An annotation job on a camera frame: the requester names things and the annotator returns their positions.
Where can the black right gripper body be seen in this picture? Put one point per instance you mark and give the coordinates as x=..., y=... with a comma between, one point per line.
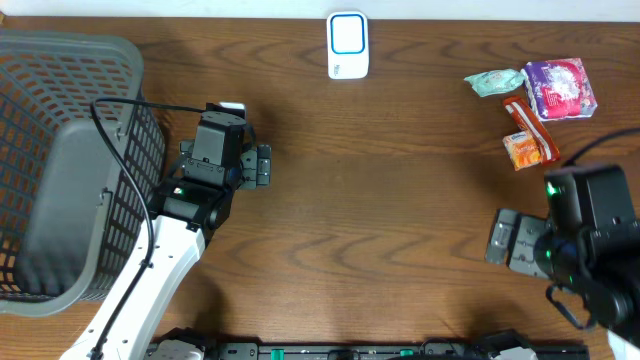
x=529, y=232

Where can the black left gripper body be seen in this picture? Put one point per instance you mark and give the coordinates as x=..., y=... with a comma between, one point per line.
x=257, y=166

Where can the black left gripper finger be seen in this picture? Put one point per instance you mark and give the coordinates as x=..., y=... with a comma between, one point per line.
x=263, y=152
x=255, y=173

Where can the small orange snack packet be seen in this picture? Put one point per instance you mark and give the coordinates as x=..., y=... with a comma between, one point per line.
x=522, y=149

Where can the long orange red snack bag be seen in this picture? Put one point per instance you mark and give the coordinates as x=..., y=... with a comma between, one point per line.
x=528, y=121

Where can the red purple tissue pack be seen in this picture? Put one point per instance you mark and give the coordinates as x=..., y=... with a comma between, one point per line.
x=559, y=89

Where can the green snack packet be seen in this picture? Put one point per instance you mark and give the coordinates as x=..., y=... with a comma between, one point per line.
x=495, y=82

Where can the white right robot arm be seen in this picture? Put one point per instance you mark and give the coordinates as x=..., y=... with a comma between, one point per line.
x=587, y=247

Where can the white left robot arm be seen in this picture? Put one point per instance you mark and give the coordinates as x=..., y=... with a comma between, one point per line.
x=181, y=216

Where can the white barcode scanner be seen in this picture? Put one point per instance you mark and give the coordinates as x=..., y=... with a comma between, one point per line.
x=347, y=45

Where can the grey plastic basket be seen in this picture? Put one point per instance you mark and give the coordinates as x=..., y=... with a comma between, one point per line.
x=78, y=151

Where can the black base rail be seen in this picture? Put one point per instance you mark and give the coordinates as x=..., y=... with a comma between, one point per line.
x=184, y=344

